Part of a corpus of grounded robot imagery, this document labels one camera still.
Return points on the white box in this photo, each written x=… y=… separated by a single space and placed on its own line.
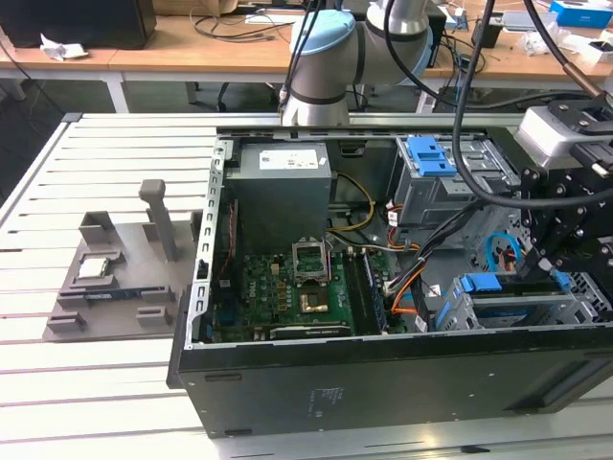
x=598 y=55

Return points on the blue bay latch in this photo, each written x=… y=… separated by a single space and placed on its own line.
x=428 y=155

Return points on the crumpled white paper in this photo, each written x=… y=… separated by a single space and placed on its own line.
x=62 y=48

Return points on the dark RAM stick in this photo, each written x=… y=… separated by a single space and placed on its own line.
x=110 y=294

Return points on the grey flat tray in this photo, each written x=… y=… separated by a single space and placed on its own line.
x=515 y=21

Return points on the blue cardboard box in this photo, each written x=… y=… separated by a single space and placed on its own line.
x=584 y=14

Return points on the black case fan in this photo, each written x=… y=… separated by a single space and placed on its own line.
x=222 y=292

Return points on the CPU socket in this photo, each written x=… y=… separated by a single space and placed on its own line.
x=313 y=302

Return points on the grey parts rack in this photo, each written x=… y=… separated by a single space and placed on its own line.
x=124 y=273

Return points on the grey power supply unit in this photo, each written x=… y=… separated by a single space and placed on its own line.
x=278 y=201

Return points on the hard disk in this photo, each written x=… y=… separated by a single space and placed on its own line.
x=481 y=282

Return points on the wooden desk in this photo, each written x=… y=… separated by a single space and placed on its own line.
x=191 y=52

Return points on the locking lever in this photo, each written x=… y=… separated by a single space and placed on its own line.
x=327 y=263

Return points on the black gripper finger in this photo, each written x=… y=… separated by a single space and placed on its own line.
x=577 y=239
x=538 y=201

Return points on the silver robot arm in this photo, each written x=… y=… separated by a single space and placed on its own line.
x=330 y=62

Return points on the black PC case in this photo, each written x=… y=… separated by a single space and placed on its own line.
x=383 y=383

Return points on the large black box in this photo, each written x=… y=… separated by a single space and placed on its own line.
x=72 y=19

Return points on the green motherboard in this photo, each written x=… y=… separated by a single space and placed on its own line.
x=268 y=287

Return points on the small black box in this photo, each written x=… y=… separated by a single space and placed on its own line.
x=493 y=36

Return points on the installed RAM stick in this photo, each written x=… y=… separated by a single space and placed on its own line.
x=376 y=297

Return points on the RAM slot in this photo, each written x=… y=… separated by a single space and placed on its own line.
x=356 y=297

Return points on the black speaker box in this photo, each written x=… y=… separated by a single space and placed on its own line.
x=439 y=38

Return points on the grey disk bay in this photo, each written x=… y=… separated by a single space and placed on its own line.
x=582 y=306

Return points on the black graphics card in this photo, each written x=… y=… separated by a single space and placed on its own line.
x=311 y=331

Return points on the crumpled clear plastic bag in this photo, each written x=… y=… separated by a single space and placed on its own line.
x=529 y=43

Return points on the silver CPU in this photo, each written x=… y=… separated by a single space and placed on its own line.
x=95 y=269

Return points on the grey optical drive bay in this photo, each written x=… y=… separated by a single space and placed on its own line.
x=431 y=201

